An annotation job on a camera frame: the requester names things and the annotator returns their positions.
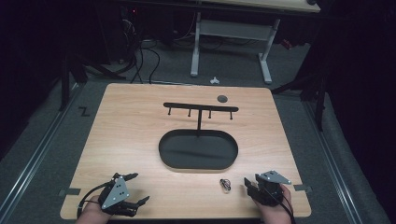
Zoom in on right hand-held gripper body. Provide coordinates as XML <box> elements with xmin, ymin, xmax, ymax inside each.
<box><xmin>254</xmin><ymin>170</ymin><xmax>292</xmax><ymax>207</ymax></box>

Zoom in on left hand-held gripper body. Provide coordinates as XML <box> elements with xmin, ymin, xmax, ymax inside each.
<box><xmin>98</xmin><ymin>173</ymin><xmax>138</xmax><ymax>218</ymax></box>

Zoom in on small metal key ring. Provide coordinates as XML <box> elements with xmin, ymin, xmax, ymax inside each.
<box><xmin>219</xmin><ymin>178</ymin><xmax>233</xmax><ymax>193</ymax></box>

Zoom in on black key rack with tray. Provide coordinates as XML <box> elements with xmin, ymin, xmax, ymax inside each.
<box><xmin>158</xmin><ymin>102</ymin><xmax>240</xmax><ymax>171</ymax></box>

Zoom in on person's right hand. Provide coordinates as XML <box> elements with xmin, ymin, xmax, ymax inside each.
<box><xmin>253</xmin><ymin>183</ymin><xmax>294</xmax><ymax>224</ymax></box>

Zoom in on person's left hand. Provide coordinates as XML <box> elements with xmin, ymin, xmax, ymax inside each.
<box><xmin>75</xmin><ymin>195</ymin><xmax>112</xmax><ymax>224</ymax></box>

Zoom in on black metal stand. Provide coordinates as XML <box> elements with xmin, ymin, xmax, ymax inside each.
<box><xmin>270</xmin><ymin>59</ymin><xmax>332</xmax><ymax>133</ymax></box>
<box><xmin>58</xmin><ymin>50</ymin><xmax>127</xmax><ymax>112</ymax></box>

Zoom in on dark computer tower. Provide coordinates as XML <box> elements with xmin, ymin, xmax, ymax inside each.
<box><xmin>120</xmin><ymin>4</ymin><xmax>145</xmax><ymax>63</ymax></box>

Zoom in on white-framed desk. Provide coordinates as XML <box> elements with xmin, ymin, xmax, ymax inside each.
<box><xmin>190</xmin><ymin>0</ymin><xmax>321</xmax><ymax>85</ymax></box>

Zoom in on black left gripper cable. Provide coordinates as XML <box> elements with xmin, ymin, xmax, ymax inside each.
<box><xmin>77</xmin><ymin>181</ymin><xmax>114</xmax><ymax>219</ymax></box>

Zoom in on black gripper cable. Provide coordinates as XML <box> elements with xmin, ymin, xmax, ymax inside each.
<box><xmin>266</xmin><ymin>186</ymin><xmax>297</xmax><ymax>224</ymax></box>
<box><xmin>77</xmin><ymin>181</ymin><xmax>114</xmax><ymax>219</ymax></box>

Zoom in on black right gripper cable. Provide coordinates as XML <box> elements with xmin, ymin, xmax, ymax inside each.
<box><xmin>266</xmin><ymin>186</ymin><xmax>297</xmax><ymax>224</ymax></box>

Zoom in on metal floor rail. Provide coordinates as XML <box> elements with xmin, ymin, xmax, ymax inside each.
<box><xmin>0</xmin><ymin>82</ymin><xmax>84</xmax><ymax>224</ymax></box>
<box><xmin>301</xmin><ymin>101</ymin><xmax>364</xmax><ymax>224</ymax></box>

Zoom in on black floor cables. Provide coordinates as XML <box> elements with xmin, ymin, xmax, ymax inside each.
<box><xmin>122</xmin><ymin>38</ymin><xmax>162</xmax><ymax>85</ymax></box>

